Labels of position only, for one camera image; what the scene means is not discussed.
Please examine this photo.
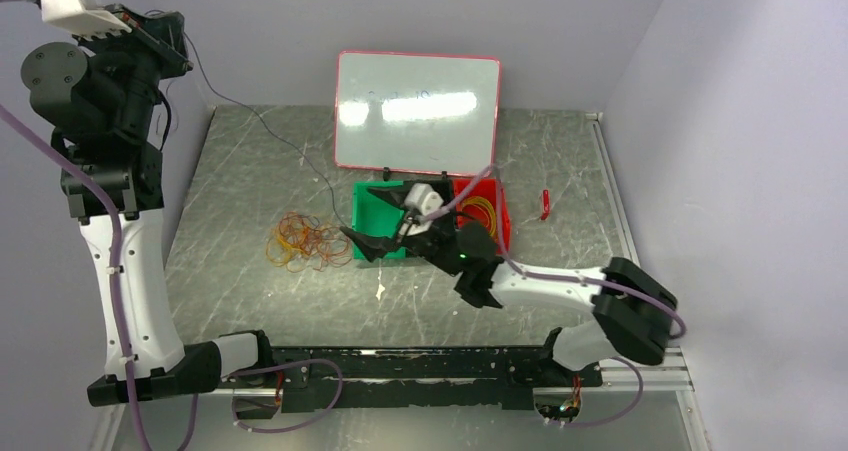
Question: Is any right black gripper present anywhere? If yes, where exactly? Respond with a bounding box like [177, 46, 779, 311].
[340, 180, 463, 277]

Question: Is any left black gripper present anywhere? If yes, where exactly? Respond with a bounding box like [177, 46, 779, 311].
[72, 0, 194, 137]

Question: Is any green plastic bin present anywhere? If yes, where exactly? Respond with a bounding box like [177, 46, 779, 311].
[352, 181, 404, 237]

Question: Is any orange cable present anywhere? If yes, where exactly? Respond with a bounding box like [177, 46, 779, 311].
[266, 211, 354, 272]

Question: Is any yellow cable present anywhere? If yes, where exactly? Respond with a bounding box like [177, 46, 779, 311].
[461, 196, 498, 241]

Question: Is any red plastic bin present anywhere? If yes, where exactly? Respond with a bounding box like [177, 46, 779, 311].
[455, 178, 511, 249]

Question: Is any black plastic bin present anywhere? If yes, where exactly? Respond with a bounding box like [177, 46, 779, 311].
[399, 181, 454, 237]

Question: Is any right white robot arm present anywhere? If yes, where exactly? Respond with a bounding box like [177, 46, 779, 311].
[341, 182, 679, 385]

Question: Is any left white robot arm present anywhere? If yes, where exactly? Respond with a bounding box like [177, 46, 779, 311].
[20, 5, 277, 407]

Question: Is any pink framed whiteboard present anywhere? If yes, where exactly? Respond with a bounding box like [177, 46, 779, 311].
[334, 50, 502, 176]

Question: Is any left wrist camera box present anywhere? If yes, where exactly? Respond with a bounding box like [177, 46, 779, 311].
[40, 0, 131, 40]

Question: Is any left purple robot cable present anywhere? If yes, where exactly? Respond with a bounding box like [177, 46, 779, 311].
[0, 0, 344, 451]

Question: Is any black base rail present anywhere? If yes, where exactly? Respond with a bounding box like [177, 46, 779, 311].
[228, 345, 602, 413]

